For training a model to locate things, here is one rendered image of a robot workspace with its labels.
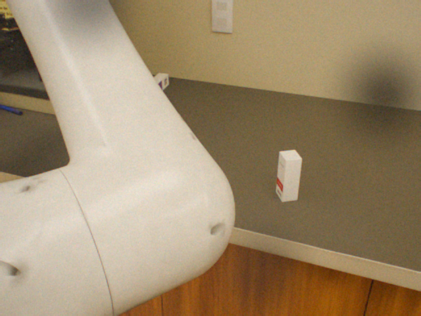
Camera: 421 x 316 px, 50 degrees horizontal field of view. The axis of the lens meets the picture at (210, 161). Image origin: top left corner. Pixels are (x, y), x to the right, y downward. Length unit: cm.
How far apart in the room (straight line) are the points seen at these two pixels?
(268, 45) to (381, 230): 76
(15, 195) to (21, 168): 78
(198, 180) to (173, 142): 4
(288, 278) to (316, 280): 6
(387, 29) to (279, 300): 82
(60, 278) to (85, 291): 2
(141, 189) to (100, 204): 3
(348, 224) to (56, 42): 65
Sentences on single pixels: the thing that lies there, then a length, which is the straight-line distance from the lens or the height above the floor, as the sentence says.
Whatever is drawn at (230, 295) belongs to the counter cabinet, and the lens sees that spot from 104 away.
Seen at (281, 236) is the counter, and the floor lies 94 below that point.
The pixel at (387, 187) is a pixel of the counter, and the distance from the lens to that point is 105.
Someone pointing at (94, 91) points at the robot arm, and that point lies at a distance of 41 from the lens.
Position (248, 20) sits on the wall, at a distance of 147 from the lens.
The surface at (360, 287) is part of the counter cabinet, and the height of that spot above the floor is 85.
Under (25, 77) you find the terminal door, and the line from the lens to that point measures 137.
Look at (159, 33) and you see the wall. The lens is 160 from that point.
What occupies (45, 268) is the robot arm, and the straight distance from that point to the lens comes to 32.
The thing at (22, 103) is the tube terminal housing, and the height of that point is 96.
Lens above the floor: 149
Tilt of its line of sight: 31 degrees down
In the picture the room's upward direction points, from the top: straight up
